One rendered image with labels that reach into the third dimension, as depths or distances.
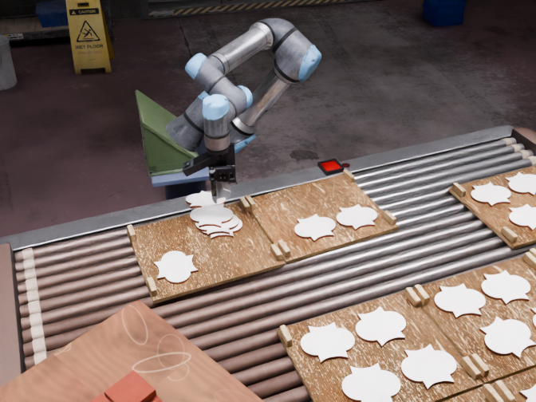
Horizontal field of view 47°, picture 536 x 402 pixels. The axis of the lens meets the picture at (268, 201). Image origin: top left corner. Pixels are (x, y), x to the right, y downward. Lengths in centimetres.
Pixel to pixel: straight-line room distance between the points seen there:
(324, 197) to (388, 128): 243
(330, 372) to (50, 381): 67
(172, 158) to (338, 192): 66
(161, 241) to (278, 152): 229
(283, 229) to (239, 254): 19
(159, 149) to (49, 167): 198
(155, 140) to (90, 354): 102
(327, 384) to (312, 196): 79
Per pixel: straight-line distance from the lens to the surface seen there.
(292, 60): 212
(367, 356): 165
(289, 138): 434
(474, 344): 174
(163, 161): 238
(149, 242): 198
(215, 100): 177
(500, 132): 274
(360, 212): 208
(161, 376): 148
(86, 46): 543
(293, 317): 175
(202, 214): 203
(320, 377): 159
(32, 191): 406
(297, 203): 211
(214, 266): 187
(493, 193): 229
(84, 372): 152
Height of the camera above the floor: 219
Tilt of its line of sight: 36 degrees down
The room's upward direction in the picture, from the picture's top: straight up
